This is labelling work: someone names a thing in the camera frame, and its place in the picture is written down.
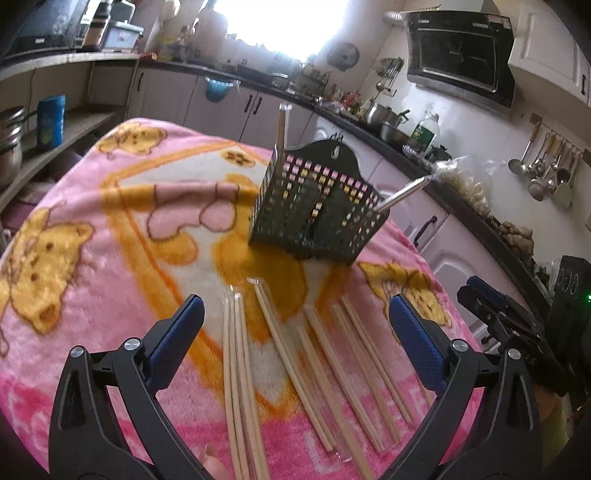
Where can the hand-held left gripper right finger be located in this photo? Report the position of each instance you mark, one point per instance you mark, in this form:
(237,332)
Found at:
(415,341)

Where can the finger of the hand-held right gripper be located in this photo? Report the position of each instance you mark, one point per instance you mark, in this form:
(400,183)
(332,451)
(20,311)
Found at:
(480,295)

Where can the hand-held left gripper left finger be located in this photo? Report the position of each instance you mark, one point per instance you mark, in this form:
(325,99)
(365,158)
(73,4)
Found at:
(184,332)

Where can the bunch of wooden chopsticks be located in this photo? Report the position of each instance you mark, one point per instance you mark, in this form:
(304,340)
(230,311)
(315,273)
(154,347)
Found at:
(295,369)

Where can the dark green utensil basket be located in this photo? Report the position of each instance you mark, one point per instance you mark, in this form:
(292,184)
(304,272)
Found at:
(323,221)

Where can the plastic-wrapped chopstick pair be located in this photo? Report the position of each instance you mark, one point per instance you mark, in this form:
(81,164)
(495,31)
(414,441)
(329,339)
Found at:
(281,127)

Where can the hanging kitchen utensils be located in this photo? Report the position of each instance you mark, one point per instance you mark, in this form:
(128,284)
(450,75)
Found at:
(390,69)

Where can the person's left hand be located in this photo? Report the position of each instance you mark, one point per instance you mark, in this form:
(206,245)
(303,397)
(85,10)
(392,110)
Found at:
(216,467)

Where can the ginger root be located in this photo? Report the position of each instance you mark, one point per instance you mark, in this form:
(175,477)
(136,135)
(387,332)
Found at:
(515,235)

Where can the pink printed blanket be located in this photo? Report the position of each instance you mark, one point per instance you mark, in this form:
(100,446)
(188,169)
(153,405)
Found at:
(92,300)

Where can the clear plastic food bag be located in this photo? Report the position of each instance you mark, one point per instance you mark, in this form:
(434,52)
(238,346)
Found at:
(466,182)

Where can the row of hanging ladles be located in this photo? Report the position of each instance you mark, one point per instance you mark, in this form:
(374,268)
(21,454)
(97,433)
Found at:
(538,184)

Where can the metal utensil rod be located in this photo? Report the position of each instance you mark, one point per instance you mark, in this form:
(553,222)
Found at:
(404,194)

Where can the dark kettle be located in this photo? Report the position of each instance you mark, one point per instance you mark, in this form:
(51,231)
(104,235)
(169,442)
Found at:
(438,153)

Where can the cooking oil bottle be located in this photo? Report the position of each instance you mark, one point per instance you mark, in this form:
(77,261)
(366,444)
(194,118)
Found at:
(425,131)

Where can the steel basin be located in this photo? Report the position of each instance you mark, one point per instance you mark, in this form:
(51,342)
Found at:
(395,134)

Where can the steel cooking pot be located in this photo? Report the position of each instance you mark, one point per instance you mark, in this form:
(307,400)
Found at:
(383,114)

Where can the stainless steel shelf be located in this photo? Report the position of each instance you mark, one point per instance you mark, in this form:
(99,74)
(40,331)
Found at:
(83,120)

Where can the black range hood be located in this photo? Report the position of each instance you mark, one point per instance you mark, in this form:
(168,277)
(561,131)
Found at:
(461,55)

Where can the blue hanging bin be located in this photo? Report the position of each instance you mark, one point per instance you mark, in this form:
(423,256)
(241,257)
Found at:
(218,88)

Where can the blue canister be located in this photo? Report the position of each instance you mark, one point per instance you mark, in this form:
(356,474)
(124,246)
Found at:
(51,122)

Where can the stacked steel pots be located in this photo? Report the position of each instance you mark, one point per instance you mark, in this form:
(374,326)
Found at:
(11,143)

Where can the countertop dish rack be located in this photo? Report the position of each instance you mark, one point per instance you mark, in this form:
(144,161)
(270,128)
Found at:
(307,78)

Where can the grey storage box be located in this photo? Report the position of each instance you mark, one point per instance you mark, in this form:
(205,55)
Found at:
(121,36)

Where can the kitchen window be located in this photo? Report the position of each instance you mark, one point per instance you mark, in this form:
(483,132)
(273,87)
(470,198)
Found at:
(281,23)

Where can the black microwave oven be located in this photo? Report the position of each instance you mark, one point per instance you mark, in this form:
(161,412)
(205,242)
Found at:
(41,27)

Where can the white wall cabinet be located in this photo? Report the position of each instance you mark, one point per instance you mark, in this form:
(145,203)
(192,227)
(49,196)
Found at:
(549,50)

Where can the round wall fan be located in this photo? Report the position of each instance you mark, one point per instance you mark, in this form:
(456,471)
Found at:
(344,55)

